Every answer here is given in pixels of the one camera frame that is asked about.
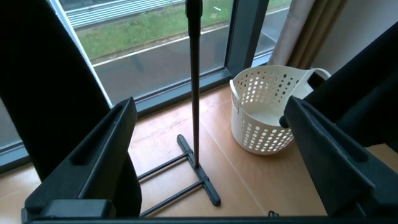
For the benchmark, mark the white laundry basket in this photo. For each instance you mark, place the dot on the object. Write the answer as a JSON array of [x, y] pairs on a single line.
[[264, 93]]

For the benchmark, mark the black clothes rack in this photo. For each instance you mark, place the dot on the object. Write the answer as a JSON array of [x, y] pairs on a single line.
[[195, 77]]

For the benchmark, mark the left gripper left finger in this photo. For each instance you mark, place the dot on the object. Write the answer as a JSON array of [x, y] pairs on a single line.
[[93, 168]]

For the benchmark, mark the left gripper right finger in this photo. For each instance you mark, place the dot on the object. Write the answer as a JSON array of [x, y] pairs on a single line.
[[335, 174]]

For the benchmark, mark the beige curtain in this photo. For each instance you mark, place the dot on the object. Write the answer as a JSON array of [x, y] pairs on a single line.
[[298, 31]]

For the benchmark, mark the window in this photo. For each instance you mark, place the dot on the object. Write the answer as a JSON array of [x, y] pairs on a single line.
[[245, 31]]

